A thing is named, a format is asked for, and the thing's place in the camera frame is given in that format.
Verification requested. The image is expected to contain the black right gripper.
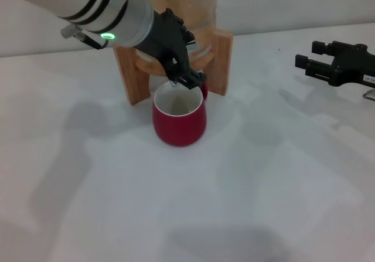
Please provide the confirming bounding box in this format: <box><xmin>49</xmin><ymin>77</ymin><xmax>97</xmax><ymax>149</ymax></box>
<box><xmin>294</xmin><ymin>40</ymin><xmax>375</xmax><ymax>87</ymax></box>

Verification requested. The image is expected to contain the red ceramic cup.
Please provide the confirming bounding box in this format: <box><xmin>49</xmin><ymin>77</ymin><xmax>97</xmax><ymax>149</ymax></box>
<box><xmin>151</xmin><ymin>79</ymin><xmax>209</xmax><ymax>148</ymax></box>

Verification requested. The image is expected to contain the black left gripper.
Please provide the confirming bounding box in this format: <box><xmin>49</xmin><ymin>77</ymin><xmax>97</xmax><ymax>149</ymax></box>
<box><xmin>133</xmin><ymin>7</ymin><xmax>207</xmax><ymax>91</ymax></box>

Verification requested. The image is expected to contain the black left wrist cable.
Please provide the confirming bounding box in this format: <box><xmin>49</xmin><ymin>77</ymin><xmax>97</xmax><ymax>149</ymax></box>
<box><xmin>60</xmin><ymin>24</ymin><xmax>111</xmax><ymax>50</ymax></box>

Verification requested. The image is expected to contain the wooden dispenser stand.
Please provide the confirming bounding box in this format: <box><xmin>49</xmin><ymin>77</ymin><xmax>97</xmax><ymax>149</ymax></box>
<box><xmin>112</xmin><ymin>28</ymin><xmax>235</xmax><ymax>106</ymax></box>

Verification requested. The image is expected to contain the glass water dispenser jar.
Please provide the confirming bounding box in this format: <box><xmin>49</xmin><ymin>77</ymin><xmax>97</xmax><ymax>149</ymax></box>
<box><xmin>140</xmin><ymin>0</ymin><xmax>219</xmax><ymax>61</ymax></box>

